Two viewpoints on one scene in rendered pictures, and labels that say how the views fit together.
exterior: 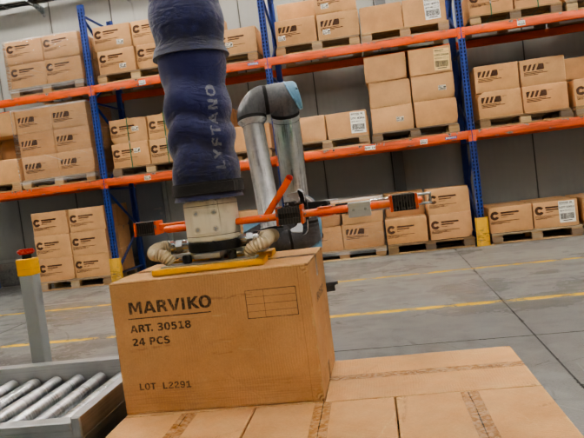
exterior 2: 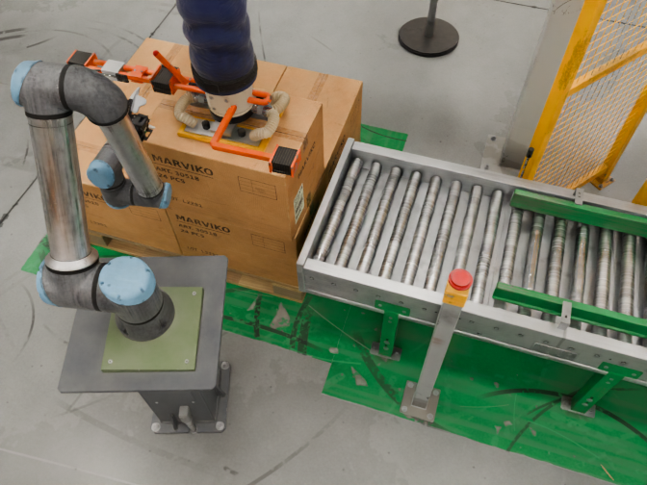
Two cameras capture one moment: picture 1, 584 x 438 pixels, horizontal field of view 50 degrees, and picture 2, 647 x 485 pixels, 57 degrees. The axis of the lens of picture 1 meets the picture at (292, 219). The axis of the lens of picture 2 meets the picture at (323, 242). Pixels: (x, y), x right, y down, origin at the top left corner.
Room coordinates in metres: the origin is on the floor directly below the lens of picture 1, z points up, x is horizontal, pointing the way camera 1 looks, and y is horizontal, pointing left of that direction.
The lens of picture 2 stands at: (3.56, 0.91, 2.54)
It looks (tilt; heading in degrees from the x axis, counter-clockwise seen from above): 56 degrees down; 192
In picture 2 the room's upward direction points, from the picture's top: 2 degrees counter-clockwise
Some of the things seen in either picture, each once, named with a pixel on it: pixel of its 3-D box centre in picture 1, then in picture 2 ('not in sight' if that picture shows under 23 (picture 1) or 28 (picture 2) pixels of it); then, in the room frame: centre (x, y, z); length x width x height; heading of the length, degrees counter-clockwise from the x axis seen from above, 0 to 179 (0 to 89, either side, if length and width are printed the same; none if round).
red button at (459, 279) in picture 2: (26, 253); (459, 281); (2.61, 1.12, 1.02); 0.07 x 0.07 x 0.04
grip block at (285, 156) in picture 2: (149, 228); (285, 161); (2.28, 0.52, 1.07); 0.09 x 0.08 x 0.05; 174
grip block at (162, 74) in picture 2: (290, 215); (166, 79); (1.96, 0.00, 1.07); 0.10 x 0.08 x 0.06; 174
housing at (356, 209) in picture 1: (359, 209); (115, 70); (1.94, -0.21, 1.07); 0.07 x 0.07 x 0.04; 84
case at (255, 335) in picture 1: (230, 324); (237, 156); (2.00, 0.24, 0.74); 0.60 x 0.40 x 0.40; 81
